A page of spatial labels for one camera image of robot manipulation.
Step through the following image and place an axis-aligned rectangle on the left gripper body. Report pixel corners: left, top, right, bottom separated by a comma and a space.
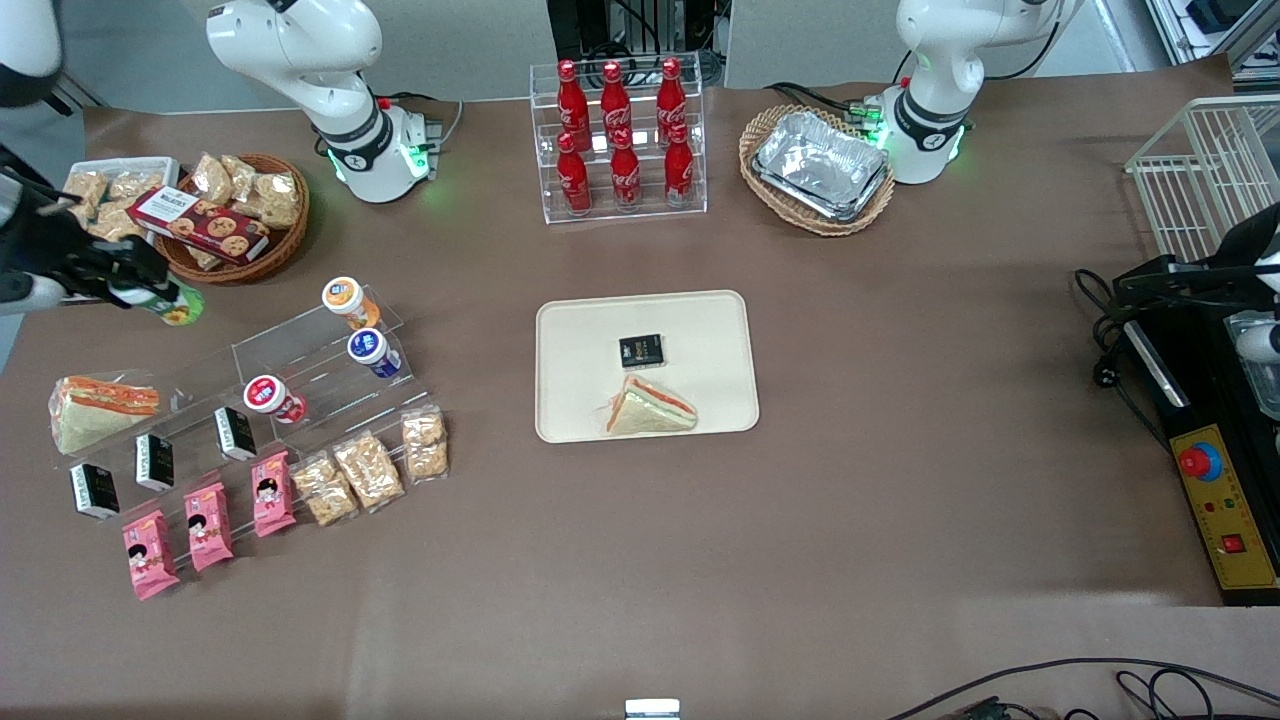
1215, 205, 1280, 293

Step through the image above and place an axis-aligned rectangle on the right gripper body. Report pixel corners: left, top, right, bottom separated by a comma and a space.
0, 200, 111, 299

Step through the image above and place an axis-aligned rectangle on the white rectangular snack tray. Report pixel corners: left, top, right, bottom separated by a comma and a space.
62, 155, 181, 246

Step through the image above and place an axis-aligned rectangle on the red gum canister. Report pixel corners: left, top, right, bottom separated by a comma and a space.
243, 375, 308, 425

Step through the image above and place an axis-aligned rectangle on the orange gum canister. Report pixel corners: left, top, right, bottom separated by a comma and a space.
321, 276, 382, 331

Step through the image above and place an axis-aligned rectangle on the blue gum canister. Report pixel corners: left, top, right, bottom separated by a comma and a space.
347, 328, 403, 379

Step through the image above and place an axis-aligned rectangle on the beige plastic tray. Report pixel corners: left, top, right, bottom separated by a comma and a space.
535, 290, 761, 444

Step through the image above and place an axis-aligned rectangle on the red cookie box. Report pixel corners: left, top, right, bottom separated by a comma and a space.
126, 186, 271, 266

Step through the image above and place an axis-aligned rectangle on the dark brown wicker basket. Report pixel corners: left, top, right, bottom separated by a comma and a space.
150, 152, 311, 287

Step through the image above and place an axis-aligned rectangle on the large wrapped sandwich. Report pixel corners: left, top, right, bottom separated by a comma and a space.
48, 375, 161, 456

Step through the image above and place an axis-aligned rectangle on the clear plastic container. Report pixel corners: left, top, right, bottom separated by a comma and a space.
1225, 310, 1280, 421

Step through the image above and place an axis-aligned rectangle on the black machine with yellow panel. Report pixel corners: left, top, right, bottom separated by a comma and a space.
1115, 255, 1280, 608

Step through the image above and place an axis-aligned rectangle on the clear acrylic stepped display stand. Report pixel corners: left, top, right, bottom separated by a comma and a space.
60, 283, 443, 521

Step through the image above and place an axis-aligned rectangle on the pink snack pack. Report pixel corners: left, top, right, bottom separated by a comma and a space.
184, 482, 235, 573
121, 510, 182, 601
251, 450, 298, 539

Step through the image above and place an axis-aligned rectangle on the clear nut bar pack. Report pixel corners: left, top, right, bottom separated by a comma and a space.
291, 452, 360, 528
401, 407, 450, 485
331, 430, 406, 514

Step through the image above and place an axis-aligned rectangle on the light wicker basket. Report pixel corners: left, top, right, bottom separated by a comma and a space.
738, 104, 897, 238

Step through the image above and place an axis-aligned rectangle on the silver foil container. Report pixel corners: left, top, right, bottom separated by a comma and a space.
752, 110, 891, 223

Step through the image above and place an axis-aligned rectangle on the red cola bottle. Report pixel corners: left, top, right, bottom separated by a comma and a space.
610, 128, 643, 211
656, 57, 689, 131
600, 61, 633, 136
556, 59, 593, 141
556, 132, 593, 215
664, 122, 695, 206

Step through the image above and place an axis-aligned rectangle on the clear acrylic bottle rack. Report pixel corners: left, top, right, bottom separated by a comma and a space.
529, 52, 708, 225

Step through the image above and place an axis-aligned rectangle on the black background equipment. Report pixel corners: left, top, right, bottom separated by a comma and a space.
548, 0, 717, 61

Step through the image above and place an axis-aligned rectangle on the small triangle wrapped sandwich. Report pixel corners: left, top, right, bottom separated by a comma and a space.
600, 375, 699, 437

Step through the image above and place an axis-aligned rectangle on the left grey wrist camera box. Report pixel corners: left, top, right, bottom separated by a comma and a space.
1235, 318, 1280, 366

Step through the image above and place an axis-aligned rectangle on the white wire rack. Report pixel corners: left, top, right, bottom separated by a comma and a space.
1125, 95, 1280, 263

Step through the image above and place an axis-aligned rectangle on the black power cable with plug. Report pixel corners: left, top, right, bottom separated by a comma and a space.
1075, 268, 1171, 451

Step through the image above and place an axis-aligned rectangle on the grey metal frame rack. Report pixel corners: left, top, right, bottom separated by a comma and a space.
1145, 0, 1280, 71

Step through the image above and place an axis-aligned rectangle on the long black floor cable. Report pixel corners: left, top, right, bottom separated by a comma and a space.
885, 657, 1280, 720

